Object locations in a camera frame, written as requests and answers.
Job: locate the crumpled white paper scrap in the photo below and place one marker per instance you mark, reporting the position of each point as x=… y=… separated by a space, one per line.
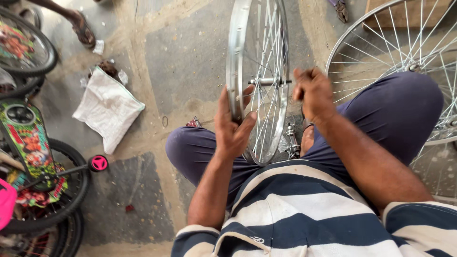
x=99 y=47

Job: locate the person's right hand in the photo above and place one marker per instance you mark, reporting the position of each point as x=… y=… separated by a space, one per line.
x=316 y=96

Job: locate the pink plastic bicycle part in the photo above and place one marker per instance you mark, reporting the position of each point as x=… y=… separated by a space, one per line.
x=6 y=203

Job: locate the silver wheel hub axle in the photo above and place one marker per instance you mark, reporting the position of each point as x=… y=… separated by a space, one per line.
x=292 y=141

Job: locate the striped navy white shirt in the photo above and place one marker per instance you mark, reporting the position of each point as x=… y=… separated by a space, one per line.
x=307 y=221

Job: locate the wooden board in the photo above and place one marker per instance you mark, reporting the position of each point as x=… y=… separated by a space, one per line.
x=410 y=14

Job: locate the red wrapper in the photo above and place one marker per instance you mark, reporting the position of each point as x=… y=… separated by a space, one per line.
x=194 y=123

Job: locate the person's bare foot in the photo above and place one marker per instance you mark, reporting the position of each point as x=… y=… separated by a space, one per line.
x=307 y=141

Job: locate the person's left hand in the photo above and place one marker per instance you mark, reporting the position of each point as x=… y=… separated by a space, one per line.
x=230 y=135

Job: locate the person's right fingers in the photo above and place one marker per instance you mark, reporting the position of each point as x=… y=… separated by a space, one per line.
x=305 y=84

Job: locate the large silver spoked wheel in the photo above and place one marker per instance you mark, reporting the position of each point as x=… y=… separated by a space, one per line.
x=360 y=39

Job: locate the white woven sack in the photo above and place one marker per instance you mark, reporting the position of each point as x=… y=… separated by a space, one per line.
x=107 y=107

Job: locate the navy blue trousers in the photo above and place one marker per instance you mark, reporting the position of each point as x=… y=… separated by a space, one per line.
x=385 y=114

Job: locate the silver spoked bicycle wheel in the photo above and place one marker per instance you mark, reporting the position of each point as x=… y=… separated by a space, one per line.
x=235 y=53

